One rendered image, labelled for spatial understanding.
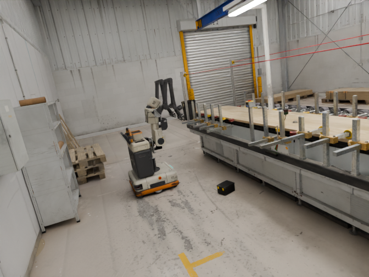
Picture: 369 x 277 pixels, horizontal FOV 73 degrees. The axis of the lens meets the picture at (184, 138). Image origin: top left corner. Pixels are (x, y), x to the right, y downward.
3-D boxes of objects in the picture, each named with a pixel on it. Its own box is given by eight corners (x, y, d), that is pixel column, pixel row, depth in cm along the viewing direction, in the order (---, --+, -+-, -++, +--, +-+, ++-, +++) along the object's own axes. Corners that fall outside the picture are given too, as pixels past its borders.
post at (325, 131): (326, 168, 210) (325, 112, 199) (323, 167, 214) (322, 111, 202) (329, 167, 212) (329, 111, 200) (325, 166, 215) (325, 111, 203)
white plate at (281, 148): (288, 155, 248) (288, 146, 246) (270, 150, 272) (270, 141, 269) (289, 155, 248) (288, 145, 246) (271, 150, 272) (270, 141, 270)
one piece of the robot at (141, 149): (139, 187, 360) (128, 131, 340) (133, 176, 410) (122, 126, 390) (161, 181, 371) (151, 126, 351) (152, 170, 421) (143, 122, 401)
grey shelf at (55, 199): (42, 233, 310) (1, 110, 273) (51, 204, 392) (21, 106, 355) (79, 221, 324) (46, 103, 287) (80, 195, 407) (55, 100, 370)
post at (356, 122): (356, 181, 188) (357, 118, 177) (351, 179, 191) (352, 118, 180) (359, 179, 189) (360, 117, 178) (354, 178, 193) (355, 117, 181)
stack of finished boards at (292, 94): (312, 93, 1044) (312, 89, 1040) (267, 103, 959) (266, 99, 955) (297, 93, 1113) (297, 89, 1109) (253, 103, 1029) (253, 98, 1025)
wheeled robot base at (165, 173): (137, 198, 357) (133, 182, 351) (129, 183, 415) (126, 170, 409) (180, 185, 378) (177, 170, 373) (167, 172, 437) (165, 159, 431)
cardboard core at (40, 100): (18, 100, 321) (44, 96, 331) (20, 100, 328) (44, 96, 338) (20, 106, 323) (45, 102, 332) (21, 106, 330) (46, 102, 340)
